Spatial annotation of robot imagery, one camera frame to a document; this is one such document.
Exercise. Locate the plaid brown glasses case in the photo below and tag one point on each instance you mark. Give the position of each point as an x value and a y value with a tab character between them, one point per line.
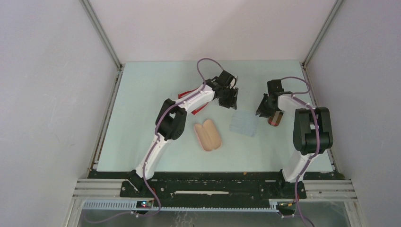
275	119

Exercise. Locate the left aluminium frame post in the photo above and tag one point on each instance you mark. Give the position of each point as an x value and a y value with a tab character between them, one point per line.
94	19

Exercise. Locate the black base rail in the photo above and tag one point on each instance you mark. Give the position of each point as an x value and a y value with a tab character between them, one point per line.
232	190

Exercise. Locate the pink glasses case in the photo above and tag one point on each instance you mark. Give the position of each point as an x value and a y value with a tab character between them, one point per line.
208	136

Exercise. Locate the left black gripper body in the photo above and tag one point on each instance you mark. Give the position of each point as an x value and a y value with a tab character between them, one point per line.
228	98

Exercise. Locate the red frame sunglasses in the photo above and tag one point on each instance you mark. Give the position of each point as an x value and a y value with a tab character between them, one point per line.
194	107

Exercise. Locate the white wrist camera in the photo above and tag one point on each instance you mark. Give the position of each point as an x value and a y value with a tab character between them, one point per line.
226	79
274	86

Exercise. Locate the right aluminium frame post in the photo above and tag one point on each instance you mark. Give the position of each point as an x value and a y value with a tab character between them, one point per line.
316	44

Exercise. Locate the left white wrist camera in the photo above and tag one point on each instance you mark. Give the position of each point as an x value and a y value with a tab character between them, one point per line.
226	79

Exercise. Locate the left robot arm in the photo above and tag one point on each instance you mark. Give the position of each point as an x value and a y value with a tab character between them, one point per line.
171	120

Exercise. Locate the aluminium frame post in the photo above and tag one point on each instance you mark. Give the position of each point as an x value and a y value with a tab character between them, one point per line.
316	44
94	19

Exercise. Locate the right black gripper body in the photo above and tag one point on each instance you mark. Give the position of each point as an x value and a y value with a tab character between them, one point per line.
265	108

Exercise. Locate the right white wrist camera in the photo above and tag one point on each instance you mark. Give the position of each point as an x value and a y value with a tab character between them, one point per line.
274	86

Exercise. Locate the blue cleaning cloth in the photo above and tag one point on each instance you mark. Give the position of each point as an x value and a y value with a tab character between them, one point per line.
244	123

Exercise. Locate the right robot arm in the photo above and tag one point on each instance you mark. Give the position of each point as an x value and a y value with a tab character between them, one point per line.
312	133

